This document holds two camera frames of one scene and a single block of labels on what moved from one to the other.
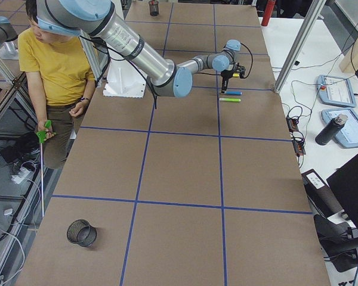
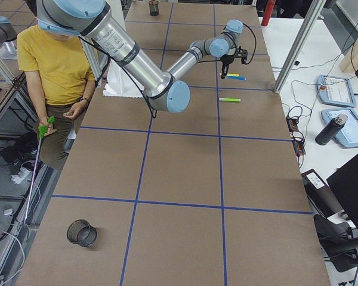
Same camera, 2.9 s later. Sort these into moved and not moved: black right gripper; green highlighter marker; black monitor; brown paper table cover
Moved: black right gripper
Not moved: black monitor; green highlighter marker; brown paper table cover
